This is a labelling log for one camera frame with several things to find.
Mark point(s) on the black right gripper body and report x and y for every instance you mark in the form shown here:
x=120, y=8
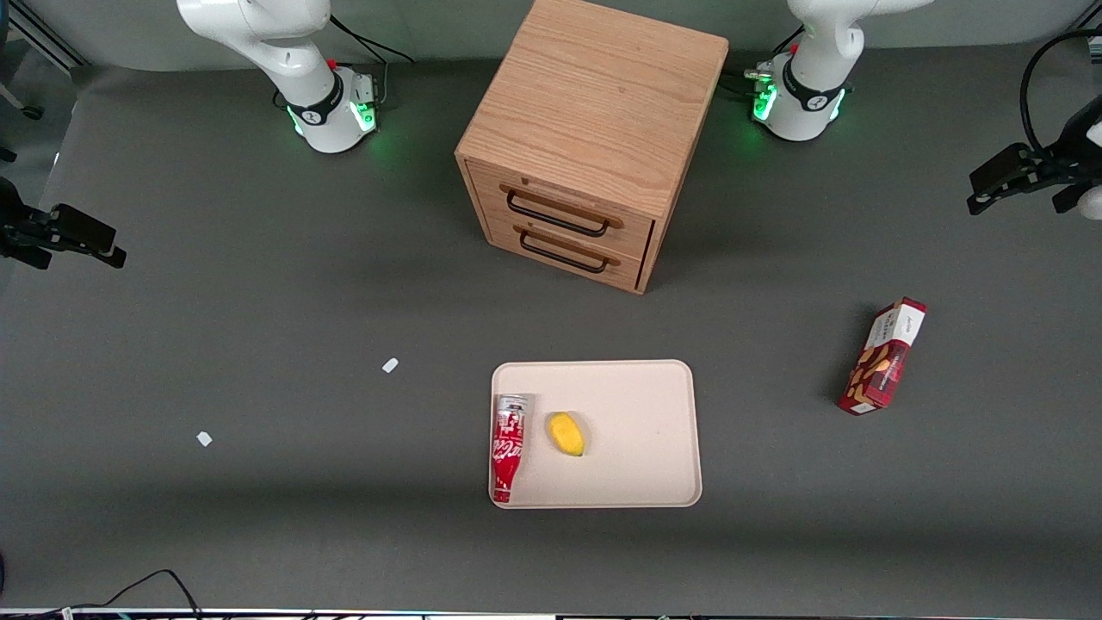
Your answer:
x=17, y=231

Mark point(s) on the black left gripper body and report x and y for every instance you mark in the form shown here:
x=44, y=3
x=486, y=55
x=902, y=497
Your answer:
x=1064, y=162

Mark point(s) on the red cookie box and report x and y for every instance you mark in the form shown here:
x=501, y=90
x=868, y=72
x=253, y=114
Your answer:
x=882, y=362

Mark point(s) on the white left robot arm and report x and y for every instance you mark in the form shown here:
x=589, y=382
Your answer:
x=809, y=77

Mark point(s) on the beige plastic tray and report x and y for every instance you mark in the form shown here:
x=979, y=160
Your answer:
x=637, y=430

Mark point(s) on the black stand leg with caster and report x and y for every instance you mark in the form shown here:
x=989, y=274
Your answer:
x=31, y=110

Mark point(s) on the wooden drawer front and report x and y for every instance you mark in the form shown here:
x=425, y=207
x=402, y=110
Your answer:
x=504, y=241
x=637, y=234

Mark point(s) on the wooden drawer cabinet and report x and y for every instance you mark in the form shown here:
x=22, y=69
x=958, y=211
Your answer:
x=594, y=95

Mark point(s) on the red cola can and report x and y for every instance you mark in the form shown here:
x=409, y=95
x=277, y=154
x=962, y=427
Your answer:
x=508, y=443

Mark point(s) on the yellow mango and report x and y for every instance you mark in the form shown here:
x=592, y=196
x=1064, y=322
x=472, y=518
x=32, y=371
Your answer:
x=566, y=434

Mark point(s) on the aluminium frame rail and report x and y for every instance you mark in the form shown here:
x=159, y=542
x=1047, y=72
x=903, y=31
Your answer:
x=47, y=36

